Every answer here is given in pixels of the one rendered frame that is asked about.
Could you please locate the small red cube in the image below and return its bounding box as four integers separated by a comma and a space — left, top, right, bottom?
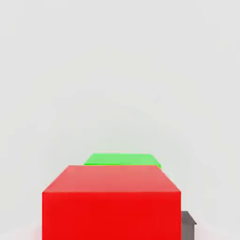
42, 165, 182, 240

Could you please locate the small green cube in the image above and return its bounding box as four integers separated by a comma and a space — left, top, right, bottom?
83, 153, 162, 169

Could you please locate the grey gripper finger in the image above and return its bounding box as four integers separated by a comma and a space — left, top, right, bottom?
181, 210, 197, 240

